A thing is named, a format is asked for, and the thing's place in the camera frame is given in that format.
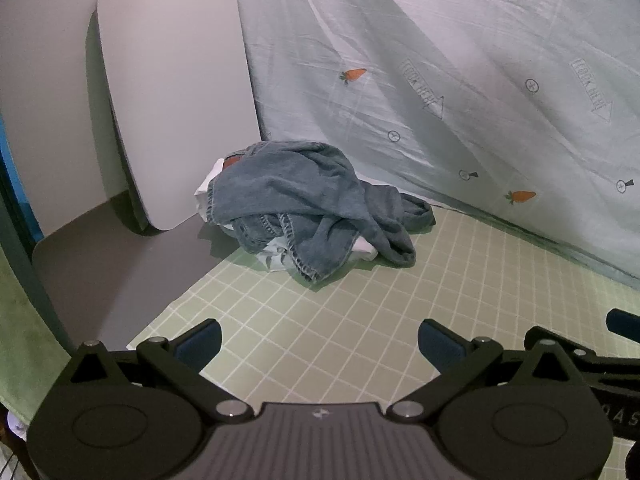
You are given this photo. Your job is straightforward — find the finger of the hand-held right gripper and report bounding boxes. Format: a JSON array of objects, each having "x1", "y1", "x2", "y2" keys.
[
  {"x1": 606, "y1": 308, "x2": 640, "y2": 335},
  {"x1": 524, "y1": 326, "x2": 640, "y2": 386}
]

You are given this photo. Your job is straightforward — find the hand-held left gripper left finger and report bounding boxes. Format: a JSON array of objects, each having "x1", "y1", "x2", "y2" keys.
[{"x1": 67, "y1": 318, "x2": 255, "y2": 422}]

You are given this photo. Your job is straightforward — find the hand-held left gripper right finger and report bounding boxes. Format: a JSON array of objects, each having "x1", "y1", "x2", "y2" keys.
[{"x1": 387, "y1": 318, "x2": 573, "y2": 422}]

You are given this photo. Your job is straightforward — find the blue denim jeans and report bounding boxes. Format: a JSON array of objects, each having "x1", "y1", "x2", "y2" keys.
[{"x1": 206, "y1": 141, "x2": 436, "y2": 283}]

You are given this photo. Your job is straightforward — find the green grid mat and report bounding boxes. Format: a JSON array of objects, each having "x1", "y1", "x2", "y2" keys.
[{"x1": 127, "y1": 205, "x2": 640, "y2": 480}]

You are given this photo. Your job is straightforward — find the pale blue garment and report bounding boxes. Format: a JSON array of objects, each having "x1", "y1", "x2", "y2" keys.
[{"x1": 254, "y1": 237, "x2": 297, "y2": 273}]

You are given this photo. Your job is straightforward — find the white garment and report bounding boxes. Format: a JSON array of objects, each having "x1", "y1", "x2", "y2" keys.
[{"x1": 194, "y1": 157, "x2": 378, "y2": 263}]

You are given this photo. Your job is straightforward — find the green towel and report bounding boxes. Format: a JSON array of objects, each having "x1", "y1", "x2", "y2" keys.
[{"x1": 0, "y1": 242, "x2": 73, "y2": 413}]

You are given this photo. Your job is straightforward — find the blue panel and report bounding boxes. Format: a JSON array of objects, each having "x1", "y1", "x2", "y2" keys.
[{"x1": 0, "y1": 112, "x2": 40, "y2": 242}]

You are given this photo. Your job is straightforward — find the white rounded board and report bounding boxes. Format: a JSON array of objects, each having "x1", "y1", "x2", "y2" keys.
[{"x1": 96, "y1": 0, "x2": 262, "y2": 232}]

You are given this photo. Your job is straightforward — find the carrot print bed sheet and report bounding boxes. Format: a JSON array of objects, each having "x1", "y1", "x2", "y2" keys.
[{"x1": 107, "y1": 0, "x2": 640, "y2": 281}]

